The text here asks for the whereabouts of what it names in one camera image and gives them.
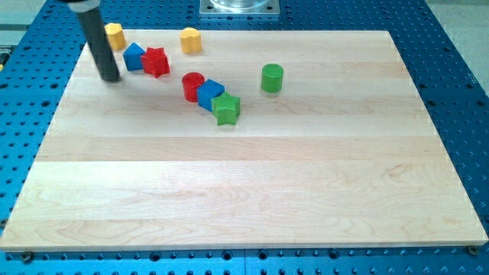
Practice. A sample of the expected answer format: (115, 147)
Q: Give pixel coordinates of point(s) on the black cylindrical robot arm stick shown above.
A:
(90, 19)

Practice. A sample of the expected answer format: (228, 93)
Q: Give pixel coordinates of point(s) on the green star block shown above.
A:
(226, 109)

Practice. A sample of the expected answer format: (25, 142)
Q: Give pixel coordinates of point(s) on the right board corner screw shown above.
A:
(473, 250)

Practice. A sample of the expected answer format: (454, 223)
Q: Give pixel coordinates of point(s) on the yellow heart block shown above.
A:
(190, 40)

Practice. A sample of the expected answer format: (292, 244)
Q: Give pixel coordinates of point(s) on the red cylinder block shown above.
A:
(191, 82)

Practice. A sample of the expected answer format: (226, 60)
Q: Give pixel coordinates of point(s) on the board corner screw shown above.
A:
(26, 257)
(473, 250)

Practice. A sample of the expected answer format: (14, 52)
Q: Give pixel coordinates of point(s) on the red star block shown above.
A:
(155, 62)

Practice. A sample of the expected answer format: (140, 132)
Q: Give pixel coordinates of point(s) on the light wooden board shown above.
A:
(344, 155)

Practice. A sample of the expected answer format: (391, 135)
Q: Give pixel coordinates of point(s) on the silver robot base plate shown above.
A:
(239, 7)

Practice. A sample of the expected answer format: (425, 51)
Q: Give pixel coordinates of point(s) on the blue cube block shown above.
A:
(207, 91)

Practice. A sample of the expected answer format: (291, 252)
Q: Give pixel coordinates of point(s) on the yellow pentagon block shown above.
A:
(115, 35)

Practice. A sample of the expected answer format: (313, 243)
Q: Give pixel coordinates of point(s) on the green cylinder block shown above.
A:
(272, 77)

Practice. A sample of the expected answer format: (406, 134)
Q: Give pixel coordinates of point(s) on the left board corner screw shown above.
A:
(26, 257)

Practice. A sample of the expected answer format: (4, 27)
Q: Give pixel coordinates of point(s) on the blue triangle block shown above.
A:
(132, 57)

